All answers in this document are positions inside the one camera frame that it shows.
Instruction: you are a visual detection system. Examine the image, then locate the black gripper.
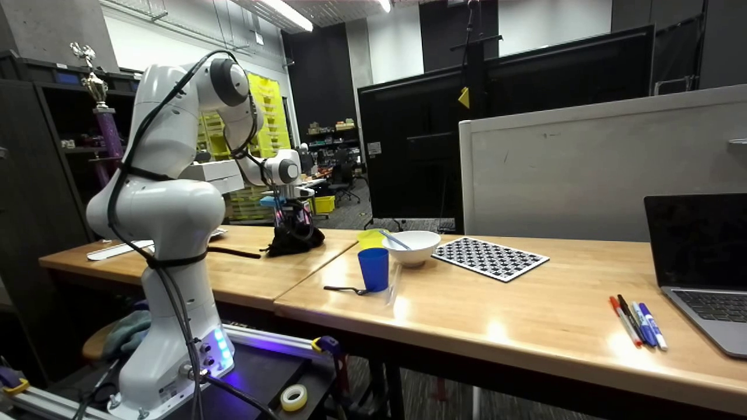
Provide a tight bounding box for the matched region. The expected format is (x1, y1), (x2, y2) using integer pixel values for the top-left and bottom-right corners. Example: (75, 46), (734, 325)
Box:
(276, 193), (315, 232)

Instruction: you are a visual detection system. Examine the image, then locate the black towel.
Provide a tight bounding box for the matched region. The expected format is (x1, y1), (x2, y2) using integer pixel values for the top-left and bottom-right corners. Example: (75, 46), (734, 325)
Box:
(264, 220), (330, 258)

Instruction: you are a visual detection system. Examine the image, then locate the yellow bin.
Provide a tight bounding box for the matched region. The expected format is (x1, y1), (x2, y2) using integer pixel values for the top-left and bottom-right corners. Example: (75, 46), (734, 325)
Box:
(310, 190), (339, 220)

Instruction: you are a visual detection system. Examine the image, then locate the yellow plastic bowl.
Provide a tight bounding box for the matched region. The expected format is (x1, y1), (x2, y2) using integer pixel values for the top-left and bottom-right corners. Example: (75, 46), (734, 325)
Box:
(356, 225), (389, 255)

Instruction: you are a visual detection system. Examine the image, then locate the black utensil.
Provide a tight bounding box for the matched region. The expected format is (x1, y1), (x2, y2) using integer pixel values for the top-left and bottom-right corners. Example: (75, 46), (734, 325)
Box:
(322, 281), (371, 298)

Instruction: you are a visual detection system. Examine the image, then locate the yellow shelving unit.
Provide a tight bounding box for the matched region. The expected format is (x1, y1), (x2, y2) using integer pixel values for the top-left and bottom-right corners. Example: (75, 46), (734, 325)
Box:
(196, 71), (297, 162)

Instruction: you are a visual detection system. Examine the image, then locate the blue plastic cup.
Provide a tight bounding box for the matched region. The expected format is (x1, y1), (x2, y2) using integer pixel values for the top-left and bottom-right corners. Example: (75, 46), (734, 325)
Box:
(356, 244), (392, 293)

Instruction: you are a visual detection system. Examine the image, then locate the white bowl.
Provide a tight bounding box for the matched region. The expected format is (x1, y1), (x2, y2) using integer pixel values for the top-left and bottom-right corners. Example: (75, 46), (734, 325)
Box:
(384, 228), (444, 271)

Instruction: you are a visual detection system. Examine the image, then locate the large black screen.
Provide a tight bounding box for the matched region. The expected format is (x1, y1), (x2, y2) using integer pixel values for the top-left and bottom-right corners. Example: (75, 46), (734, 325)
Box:
(356, 24), (657, 232)

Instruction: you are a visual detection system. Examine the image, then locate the white tape roll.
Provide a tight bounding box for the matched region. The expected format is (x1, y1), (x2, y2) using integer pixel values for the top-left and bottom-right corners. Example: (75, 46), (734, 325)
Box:
(278, 382), (310, 416)

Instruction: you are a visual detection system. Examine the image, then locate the ceiling light strip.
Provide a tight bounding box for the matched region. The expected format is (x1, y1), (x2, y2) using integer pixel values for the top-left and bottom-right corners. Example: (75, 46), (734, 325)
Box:
(259, 0), (318, 34)

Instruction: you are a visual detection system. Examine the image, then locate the small checkerboard sheet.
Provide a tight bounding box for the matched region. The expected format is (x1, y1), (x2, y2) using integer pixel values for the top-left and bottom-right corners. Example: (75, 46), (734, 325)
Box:
(430, 236), (553, 285)

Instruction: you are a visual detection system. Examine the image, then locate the teal cloth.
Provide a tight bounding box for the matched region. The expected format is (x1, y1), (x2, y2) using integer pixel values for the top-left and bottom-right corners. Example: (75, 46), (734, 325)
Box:
(100, 305), (156, 361)

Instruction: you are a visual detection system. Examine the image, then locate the purple trophy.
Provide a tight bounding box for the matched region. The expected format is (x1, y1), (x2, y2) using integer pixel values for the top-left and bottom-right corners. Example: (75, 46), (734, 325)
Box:
(68, 40), (128, 186)

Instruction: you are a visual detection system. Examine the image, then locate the white partition board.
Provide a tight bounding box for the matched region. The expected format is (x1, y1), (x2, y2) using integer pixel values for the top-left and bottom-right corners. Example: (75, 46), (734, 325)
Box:
(455, 81), (747, 244)

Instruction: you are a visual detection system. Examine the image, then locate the red pen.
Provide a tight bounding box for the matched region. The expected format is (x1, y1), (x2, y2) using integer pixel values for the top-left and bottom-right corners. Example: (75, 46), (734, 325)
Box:
(608, 293), (641, 348)

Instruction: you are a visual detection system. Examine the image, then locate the black pen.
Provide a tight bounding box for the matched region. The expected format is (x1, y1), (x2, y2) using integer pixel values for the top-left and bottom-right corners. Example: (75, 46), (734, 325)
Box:
(615, 292), (650, 349)

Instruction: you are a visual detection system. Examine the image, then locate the blue marker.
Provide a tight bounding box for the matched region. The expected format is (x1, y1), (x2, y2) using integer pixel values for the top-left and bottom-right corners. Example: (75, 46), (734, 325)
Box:
(629, 298), (660, 349)
(636, 298), (671, 351)

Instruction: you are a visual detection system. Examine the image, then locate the grey laptop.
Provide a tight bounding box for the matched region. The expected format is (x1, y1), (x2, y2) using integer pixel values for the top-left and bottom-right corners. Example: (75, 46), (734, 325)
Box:
(641, 190), (747, 361)

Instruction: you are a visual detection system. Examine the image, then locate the aluminium rail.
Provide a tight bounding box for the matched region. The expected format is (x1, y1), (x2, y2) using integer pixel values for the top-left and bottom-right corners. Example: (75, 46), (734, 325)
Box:
(0, 382), (121, 420)
(221, 321), (343, 356)

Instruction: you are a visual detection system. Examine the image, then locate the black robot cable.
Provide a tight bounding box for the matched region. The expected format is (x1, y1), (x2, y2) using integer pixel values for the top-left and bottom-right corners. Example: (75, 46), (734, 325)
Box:
(102, 48), (246, 420)

